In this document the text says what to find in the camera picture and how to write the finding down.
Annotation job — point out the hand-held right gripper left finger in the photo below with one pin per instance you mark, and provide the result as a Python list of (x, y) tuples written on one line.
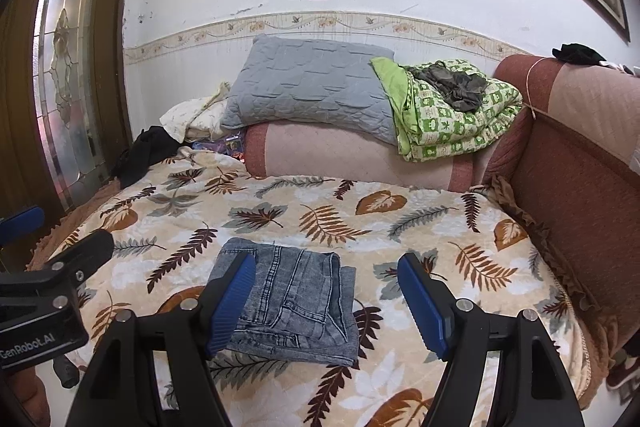
[(232, 307)]

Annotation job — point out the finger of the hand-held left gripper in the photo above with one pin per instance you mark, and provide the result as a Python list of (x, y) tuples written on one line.
[(22, 222), (92, 247)]

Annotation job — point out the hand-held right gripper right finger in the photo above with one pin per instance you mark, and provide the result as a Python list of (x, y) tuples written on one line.
[(425, 312)]

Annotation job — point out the grey-blue denim pants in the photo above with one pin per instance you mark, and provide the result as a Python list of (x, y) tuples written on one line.
[(295, 297)]

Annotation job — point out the black garment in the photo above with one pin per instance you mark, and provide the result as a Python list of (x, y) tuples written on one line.
[(145, 152)]

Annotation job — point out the leaf print blanket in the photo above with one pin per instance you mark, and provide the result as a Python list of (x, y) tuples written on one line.
[(325, 217)]

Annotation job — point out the purple packet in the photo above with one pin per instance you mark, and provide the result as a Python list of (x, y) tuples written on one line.
[(225, 147)]

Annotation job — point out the white floral pillow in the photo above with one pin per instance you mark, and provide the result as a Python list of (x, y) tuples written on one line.
[(195, 117)]

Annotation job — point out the green patterned quilt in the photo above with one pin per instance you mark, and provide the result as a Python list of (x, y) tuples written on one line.
[(450, 132)]

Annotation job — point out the wooden stained glass door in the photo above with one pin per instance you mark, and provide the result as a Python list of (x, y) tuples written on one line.
[(110, 57)]

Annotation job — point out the red and pink sofa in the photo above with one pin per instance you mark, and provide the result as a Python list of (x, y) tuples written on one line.
[(565, 187)]

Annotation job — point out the dark camouflage cloth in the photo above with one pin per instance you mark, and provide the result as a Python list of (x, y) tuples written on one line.
[(460, 89)]

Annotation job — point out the grey quilted pillow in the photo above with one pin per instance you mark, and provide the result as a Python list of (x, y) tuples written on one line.
[(310, 87)]

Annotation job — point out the black cloth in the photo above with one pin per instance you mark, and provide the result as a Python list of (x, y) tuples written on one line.
[(577, 53)]

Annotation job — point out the small white cloth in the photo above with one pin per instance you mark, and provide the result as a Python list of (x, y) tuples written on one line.
[(620, 68)]

